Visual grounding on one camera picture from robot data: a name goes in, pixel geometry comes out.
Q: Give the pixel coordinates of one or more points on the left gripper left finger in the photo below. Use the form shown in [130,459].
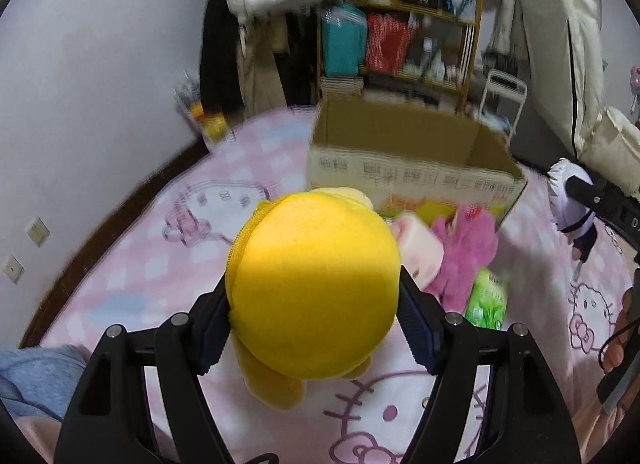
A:
[109,417]

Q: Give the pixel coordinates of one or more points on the beige coat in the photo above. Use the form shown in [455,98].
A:
[260,83]

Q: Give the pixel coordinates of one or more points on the teal bag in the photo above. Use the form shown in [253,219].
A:
[344,39]

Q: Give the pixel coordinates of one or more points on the white rolling cart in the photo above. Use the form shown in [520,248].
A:
[502,103]

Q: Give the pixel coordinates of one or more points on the plastic bag with toys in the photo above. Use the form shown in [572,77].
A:
[212,126]

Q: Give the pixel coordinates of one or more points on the cream reclining chair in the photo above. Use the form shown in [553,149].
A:
[565,58]

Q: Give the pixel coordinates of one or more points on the purple hooded doll plush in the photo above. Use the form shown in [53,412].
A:
[571,218]

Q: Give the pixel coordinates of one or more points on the green broom handle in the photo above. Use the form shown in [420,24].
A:
[443,36]

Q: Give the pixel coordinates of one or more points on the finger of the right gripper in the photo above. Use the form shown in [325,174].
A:
[616,210]

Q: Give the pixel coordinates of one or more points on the open cardboard box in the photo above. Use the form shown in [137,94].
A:
[407,158]

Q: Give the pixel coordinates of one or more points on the pink swiss roll plush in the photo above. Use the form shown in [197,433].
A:
[421,251]

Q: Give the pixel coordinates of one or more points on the wooden bookshelf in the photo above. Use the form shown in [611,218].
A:
[447,86]

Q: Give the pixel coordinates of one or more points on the pink hello kitty blanket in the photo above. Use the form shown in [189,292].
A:
[177,251]

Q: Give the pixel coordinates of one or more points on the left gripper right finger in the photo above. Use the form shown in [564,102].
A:
[526,419]

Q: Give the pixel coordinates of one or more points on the wall socket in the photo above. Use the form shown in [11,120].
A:
[13,269]
[37,231]

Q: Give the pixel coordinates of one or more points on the person's right hand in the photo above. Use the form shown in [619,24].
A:
[612,354]

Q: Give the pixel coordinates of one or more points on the black hanging clothes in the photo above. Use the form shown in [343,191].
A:
[219,76]

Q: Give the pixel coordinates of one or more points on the pink fluffy bear plush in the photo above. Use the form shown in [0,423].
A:
[470,242]

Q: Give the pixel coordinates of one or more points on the yellow duck plush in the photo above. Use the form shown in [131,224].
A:
[312,281]

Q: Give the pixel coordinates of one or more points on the pink wall ornament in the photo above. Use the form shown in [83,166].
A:
[634,83]

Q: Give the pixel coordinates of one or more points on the red patterned bag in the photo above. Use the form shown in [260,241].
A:
[387,44]

